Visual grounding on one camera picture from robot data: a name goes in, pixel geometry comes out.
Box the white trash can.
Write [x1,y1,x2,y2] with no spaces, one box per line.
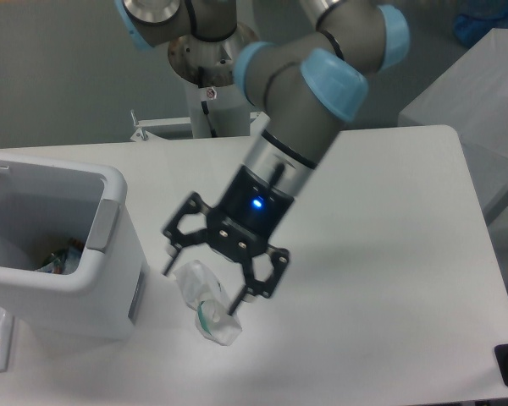
[0,151,146,339]

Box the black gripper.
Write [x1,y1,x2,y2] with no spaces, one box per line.
[160,165,297,316]

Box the crumpled clear plastic wrapper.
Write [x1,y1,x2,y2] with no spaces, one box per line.
[174,260,242,346]

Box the black cable on pedestal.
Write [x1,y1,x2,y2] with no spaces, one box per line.
[196,65,218,139]

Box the blue bag in corner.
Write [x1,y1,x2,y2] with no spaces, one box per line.
[452,1,508,48]

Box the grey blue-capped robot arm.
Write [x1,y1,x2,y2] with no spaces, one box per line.
[115,1,410,314]

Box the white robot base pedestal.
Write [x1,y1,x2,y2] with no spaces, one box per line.
[168,23,257,139]

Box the white mounting bracket with bolts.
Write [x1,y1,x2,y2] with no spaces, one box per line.
[130,109,269,142]

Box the trash inside the can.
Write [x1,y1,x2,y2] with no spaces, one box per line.
[36,239,85,275]

